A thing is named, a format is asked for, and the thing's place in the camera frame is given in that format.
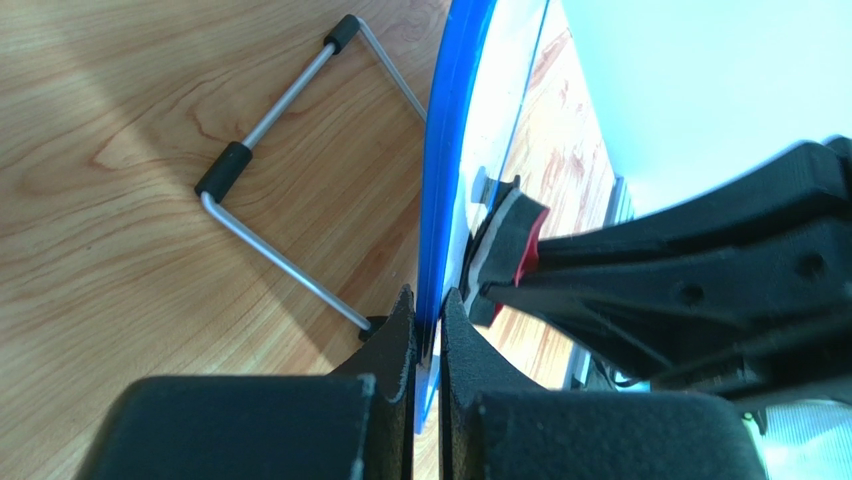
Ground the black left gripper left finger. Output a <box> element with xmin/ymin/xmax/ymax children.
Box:
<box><xmin>78</xmin><ymin>286</ymin><xmax>416</xmax><ymax>479</ymax></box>

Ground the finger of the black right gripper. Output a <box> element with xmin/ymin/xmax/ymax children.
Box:
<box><xmin>483</xmin><ymin>137</ymin><xmax>851</xmax><ymax>400</ymax></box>

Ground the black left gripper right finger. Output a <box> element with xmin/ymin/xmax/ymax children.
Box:
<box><xmin>440</xmin><ymin>290</ymin><xmax>766</xmax><ymax>479</ymax></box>

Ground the red whiteboard eraser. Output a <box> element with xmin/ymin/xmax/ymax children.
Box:
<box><xmin>459</xmin><ymin>176</ymin><xmax>550</xmax><ymax>327</ymax></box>

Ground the blue framed whiteboard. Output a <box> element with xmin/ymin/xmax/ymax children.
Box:
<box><xmin>414</xmin><ymin>1</ymin><xmax>549</xmax><ymax>433</ymax></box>

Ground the metal wire whiteboard stand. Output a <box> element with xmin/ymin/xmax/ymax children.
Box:
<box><xmin>197</xmin><ymin>15</ymin><xmax>440</xmax><ymax>340</ymax></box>

